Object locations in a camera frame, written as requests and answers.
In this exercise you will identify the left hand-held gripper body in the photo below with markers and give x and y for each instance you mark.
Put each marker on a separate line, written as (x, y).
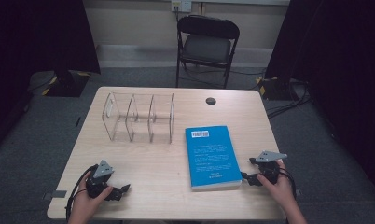
(100, 179)

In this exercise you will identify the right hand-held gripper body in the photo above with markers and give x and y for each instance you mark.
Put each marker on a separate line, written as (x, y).
(269, 169)

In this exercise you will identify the blue book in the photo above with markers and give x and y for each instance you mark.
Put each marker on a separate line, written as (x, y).
(212, 158)

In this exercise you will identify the clear acrylic book rack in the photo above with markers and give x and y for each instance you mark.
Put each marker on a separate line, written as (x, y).
(137, 119)

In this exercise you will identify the person's right hand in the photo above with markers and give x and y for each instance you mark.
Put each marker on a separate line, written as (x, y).
(283, 191)

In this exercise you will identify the person's left hand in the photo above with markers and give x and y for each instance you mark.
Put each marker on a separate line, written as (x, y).
(84, 203)

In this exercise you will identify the grey tape strip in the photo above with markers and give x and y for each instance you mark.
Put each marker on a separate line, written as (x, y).
(56, 194)

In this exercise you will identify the small black floor item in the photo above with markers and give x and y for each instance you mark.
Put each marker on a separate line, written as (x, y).
(78, 122)

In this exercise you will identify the black stand base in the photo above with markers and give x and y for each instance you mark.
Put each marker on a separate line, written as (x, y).
(275, 88)
(67, 85)

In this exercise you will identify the black folding chair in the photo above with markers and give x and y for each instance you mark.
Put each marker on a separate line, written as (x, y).
(207, 46)

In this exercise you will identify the white wall socket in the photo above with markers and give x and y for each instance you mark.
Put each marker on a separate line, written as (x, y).
(182, 5)

